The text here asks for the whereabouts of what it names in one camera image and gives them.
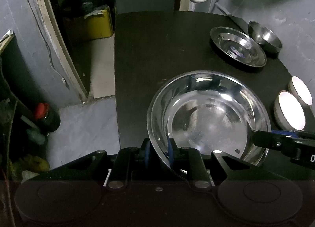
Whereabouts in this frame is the yellow bin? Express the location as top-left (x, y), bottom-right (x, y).
top-left (83, 5), bottom-right (114, 40)

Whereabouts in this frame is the red capped dark jar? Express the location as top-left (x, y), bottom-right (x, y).
top-left (35, 103), bottom-right (61, 133)

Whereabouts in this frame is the small steel bowl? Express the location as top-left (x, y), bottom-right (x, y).
top-left (248, 21), bottom-right (283, 54)

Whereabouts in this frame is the white bowl red rim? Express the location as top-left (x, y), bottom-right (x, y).
top-left (273, 90), bottom-right (306, 131)
top-left (288, 76), bottom-right (313, 107)

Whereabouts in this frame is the steel cleaver knife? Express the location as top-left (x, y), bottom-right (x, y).
top-left (215, 2), bottom-right (248, 35)

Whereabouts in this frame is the small steel plate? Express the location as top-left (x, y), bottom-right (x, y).
top-left (210, 26), bottom-right (267, 68)

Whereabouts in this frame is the thin wall cable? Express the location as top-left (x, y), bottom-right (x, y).
top-left (21, 0), bottom-right (69, 89)

